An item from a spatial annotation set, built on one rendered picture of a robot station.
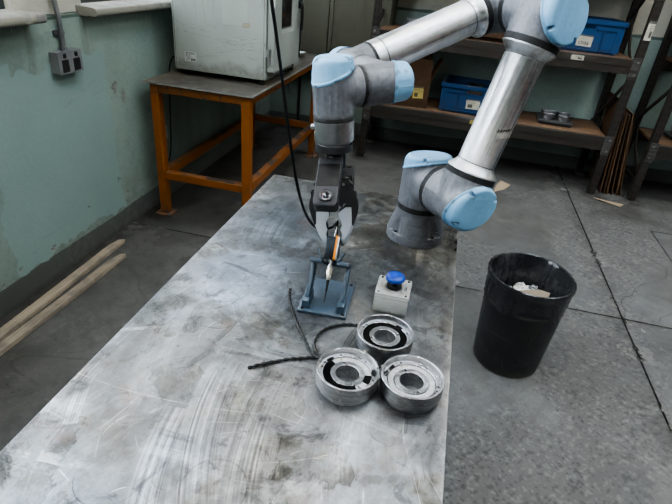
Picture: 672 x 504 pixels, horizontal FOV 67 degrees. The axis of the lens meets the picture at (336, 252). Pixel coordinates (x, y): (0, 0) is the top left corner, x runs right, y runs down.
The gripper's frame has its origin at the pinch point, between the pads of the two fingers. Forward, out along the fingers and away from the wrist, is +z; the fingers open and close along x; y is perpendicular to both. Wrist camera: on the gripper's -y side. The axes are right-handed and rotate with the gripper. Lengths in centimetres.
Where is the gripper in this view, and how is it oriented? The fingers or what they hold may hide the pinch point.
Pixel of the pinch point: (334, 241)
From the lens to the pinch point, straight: 104.0
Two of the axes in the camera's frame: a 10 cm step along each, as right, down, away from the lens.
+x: -9.9, -0.4, 1.0
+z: 0.1, 8.8, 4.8
